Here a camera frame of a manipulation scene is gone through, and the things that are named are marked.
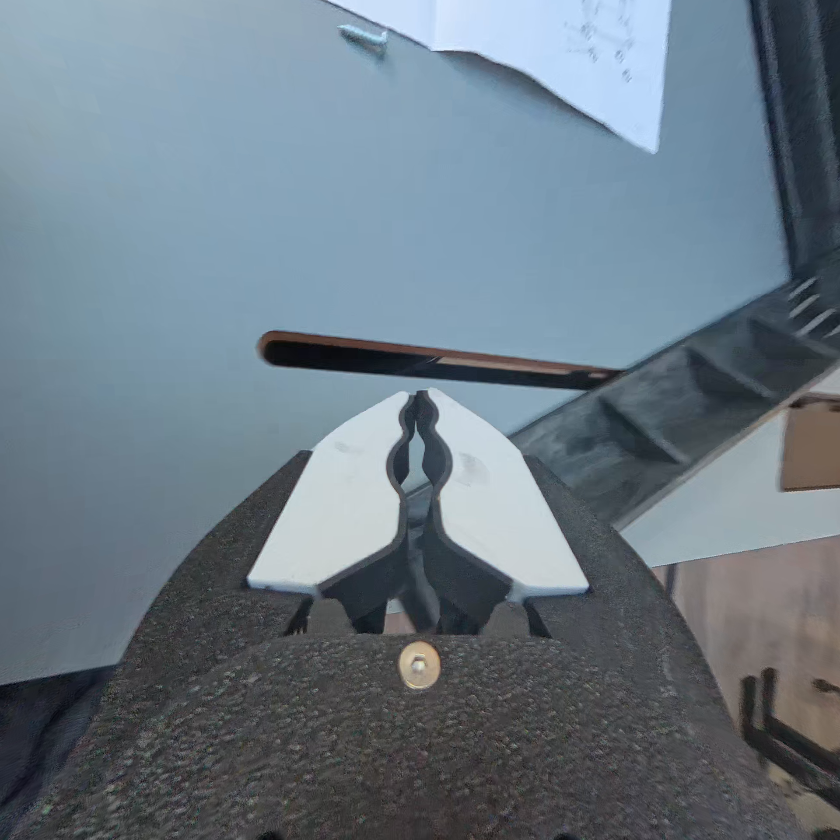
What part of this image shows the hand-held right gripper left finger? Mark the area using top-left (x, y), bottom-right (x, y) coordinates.
top-left (247, 390), bottom-right (421, 601)

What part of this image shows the black plastic cart leg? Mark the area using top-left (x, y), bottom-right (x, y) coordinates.
top-left (508, 272), bottom-right (840, 529)

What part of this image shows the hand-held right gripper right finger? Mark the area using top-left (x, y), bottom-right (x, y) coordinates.
top-left (417, 388), bottom-right (590, 605)

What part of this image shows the white instruction sheet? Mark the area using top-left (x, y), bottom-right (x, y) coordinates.
top-left (326, 0), bottom-right (673, 155)

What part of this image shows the cardboard box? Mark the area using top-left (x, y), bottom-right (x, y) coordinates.
top-left (780, 399), bottom-right (840, 493)

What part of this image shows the silver bolt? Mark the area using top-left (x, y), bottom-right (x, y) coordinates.
top-left (336, 23), bottom-right (389, 59)

